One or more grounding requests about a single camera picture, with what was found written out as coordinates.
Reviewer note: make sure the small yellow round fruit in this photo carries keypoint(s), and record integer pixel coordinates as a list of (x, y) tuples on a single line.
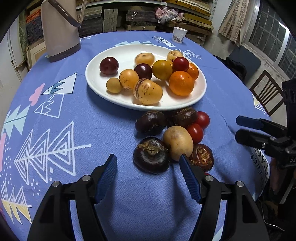
[(113, 85)]

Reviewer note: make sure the striped pepino melon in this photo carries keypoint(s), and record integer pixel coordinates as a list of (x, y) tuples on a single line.
[(148, 91)]

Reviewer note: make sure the large pale yellow fruit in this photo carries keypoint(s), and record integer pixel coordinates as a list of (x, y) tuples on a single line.
[(178, 143)]

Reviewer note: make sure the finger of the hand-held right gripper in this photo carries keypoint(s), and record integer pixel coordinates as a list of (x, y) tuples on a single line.
[(251, 139), (247, 121)]

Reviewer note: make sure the window with metal grille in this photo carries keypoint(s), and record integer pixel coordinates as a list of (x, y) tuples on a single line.
[(272, 34)]

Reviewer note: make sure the dark red plum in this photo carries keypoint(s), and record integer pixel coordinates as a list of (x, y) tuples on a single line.
[(109, 66)]

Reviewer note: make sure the dark flat cushion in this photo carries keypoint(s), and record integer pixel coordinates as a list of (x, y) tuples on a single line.
[(246, 59)]

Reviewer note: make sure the blue printed tablecloth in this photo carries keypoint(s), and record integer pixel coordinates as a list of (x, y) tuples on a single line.
[(69, 111)]

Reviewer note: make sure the pale yellow speckled fruit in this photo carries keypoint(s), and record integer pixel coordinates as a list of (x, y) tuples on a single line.
[(174, 55), (145, 58)]

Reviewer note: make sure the dark brown water chestnut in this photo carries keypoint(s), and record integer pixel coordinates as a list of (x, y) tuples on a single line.
[(151, 155), (150, 122), (183, 117), (201, 158)]

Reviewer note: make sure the metal shelf with boxes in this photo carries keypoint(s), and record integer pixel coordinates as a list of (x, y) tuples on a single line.
[(115, 16)]

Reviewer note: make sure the pile of dark clothes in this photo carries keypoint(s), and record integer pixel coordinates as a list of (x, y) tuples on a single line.
[(234, 68)]

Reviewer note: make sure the wooden chair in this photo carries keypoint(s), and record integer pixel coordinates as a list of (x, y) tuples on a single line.
[(266, 92)]

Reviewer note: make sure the framed board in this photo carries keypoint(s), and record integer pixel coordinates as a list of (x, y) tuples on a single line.
[(34, 54)]

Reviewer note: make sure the beige thermos jug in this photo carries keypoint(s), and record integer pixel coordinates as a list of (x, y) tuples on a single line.
[(59, 30)]

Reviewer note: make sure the pink crumpled cloth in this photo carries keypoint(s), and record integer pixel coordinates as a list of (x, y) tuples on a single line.
[(168, 14)]

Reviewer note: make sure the person's right hand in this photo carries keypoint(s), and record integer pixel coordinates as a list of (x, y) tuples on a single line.
[(276, 177)]

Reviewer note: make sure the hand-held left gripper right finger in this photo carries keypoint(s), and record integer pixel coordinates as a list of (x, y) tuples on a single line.
[(190, 178)]

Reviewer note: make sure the yellow round tomato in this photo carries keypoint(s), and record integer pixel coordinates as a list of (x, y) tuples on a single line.
[(161, 69)]

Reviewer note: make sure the dark purple plum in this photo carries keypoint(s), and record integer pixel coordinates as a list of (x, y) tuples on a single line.
[(143, 71)]

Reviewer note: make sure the orange mandarin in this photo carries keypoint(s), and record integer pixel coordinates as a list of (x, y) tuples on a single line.
[(194, 72), (181, 83)]

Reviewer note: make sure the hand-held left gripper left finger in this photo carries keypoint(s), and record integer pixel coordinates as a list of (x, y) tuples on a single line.
[(106, 178)]

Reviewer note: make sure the red cherry tomato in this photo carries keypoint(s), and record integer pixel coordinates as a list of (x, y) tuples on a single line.
[(195, 133), (180, 64), (203, 119)]

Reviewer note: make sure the white paper cup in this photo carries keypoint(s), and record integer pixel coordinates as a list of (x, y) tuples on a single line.
[(179, 34)]

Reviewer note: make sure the white round plate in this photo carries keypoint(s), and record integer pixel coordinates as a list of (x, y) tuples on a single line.
[(98, 78)]

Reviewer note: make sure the beige woven hanging cloth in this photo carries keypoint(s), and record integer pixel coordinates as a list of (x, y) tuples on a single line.
[(233, 20)]

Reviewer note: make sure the yellow speckled round fruit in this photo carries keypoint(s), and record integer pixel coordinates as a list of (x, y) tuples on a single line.
[(129, 79)]

